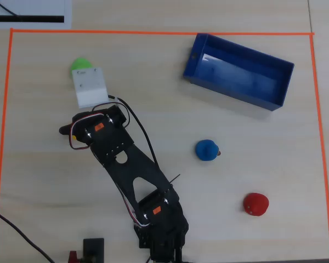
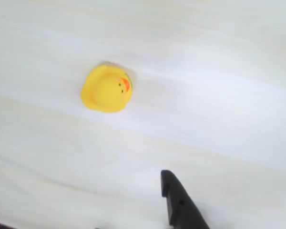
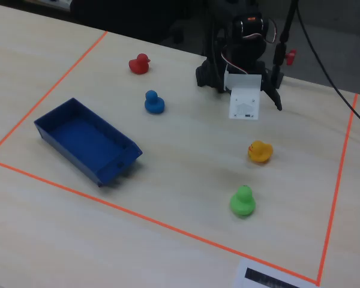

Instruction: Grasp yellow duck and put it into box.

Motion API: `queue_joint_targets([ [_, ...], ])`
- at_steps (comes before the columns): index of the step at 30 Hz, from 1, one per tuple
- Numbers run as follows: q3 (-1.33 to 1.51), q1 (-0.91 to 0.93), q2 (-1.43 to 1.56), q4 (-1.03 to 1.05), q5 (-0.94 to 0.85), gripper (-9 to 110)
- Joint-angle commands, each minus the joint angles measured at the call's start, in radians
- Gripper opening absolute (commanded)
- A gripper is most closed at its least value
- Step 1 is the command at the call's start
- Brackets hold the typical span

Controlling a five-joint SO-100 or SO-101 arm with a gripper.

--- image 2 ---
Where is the yellow rubber duck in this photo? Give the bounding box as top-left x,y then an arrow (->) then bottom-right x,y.
80,63 -> 134,114

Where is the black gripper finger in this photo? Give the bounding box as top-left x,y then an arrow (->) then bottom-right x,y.
160,169 -> 211,229

